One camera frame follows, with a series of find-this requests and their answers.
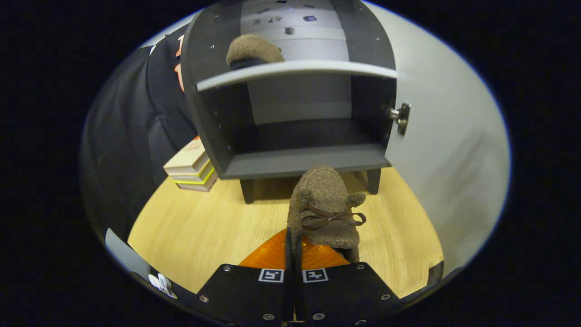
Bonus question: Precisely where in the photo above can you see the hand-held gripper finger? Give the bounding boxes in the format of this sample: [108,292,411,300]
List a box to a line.
[295,236,400,327]
[197,227,295,327]

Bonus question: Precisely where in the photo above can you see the brown fuzzy shoe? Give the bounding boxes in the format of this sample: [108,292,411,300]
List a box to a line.
[226,34,286,71]
[287,165,367,263]

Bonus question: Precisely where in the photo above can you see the dark grey shoe cabinet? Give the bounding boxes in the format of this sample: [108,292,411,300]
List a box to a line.
[181,0,411,204]

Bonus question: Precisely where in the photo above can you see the beige shoe cabinet door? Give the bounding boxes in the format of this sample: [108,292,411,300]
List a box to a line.
[363,0,511,277]

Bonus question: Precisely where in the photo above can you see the metal door hinge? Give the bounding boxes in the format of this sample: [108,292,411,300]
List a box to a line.
[388,102,411,136]

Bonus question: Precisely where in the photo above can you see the white paper tags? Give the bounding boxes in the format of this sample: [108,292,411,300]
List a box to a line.
[148,272,178,299]

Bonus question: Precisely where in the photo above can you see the thin pale book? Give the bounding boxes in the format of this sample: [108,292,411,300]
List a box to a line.
[178,175,219,193]

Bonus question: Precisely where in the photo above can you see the black backdrop cloth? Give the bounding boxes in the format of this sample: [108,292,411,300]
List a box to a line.
[81,27,200,241]

